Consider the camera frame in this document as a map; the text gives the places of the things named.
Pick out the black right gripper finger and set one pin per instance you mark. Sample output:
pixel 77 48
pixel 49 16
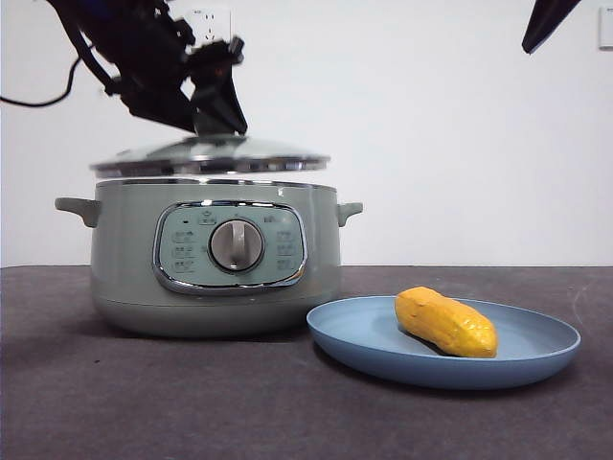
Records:
pixel 546 24

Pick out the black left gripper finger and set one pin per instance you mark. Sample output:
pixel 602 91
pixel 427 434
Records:
pixel 163 108
pixel 215 96

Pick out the glass lid with green knob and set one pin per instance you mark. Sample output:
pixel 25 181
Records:
pixel 215 153

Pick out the yellow corn cob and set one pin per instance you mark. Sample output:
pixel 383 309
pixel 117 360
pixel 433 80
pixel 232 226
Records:
pixel 445 326

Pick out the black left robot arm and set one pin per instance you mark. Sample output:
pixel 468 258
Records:
pixel 139 48

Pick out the pale green electric steamer pot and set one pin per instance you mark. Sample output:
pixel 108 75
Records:
pixel 124 259

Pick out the blue round plate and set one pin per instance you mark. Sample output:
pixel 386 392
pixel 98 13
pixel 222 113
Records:
pixel 364 335

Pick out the white wall switch plate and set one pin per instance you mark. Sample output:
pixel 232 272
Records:
pixel 607 29

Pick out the white wall socket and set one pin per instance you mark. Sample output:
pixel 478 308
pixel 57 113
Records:
pixel 211 26

